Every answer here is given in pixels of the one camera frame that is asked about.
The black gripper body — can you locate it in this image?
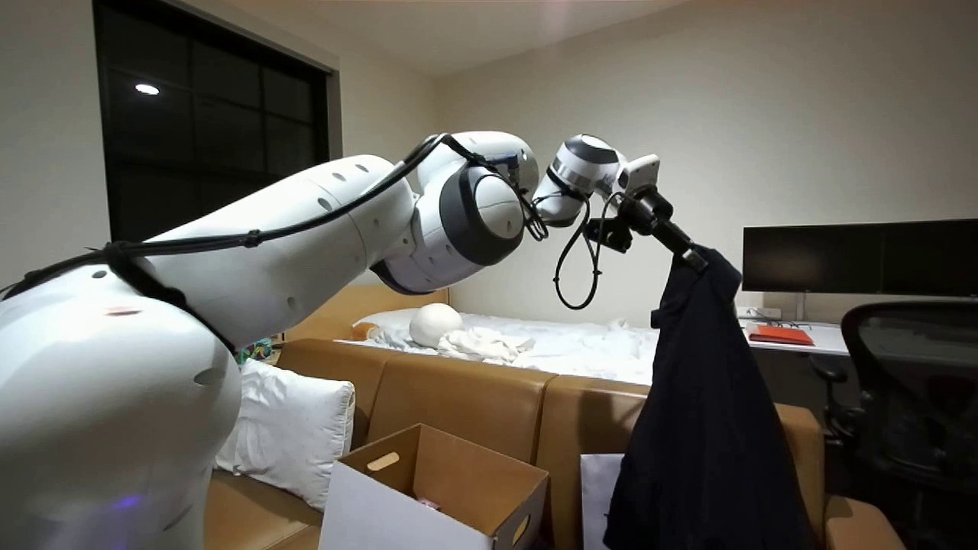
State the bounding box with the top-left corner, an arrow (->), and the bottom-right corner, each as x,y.
615,187 -> 678,245

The dark navy garment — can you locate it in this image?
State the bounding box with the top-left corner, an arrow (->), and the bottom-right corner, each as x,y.
600,242 -> 820,550

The brown cardboard box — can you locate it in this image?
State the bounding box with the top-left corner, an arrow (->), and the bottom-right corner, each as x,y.
202,333 -> 905,550

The cardboard box with white front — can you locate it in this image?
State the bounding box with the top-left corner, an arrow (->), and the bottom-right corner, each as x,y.
314,420 -> 554,550

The red book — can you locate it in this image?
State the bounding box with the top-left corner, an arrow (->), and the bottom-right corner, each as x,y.
748,322 -> 820,353

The white bed mattress sheet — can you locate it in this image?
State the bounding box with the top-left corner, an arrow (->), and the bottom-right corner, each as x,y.
349,304 -> 666,392

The white desk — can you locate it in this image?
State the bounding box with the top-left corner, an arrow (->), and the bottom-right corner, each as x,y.
741,314 -> 856,403

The black wide monitor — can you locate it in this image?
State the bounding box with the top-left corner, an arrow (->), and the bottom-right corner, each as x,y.
741,216 -> 978,304

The crumpled white blanket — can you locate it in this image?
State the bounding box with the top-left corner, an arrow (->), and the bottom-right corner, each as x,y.
437,323 -> 537,371

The round white pillow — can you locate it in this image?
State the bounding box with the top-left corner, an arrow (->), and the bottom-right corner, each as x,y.
408,300 -> 468,353

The white paper sign with text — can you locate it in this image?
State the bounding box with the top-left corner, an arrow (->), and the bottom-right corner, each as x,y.
577,451 -> 630,550

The black mesh office chair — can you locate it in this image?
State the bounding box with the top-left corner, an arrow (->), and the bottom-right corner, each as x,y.
811,300 -> 978,550

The white square pillow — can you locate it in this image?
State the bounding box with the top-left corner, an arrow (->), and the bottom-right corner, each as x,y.
210,356 -> 360,514

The wooden bed frame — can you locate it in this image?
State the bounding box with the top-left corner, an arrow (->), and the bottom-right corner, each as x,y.
281,281 -> 677,395

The dark window with black frame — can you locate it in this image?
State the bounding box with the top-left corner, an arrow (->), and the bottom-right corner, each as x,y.
91,0 -> 340,245

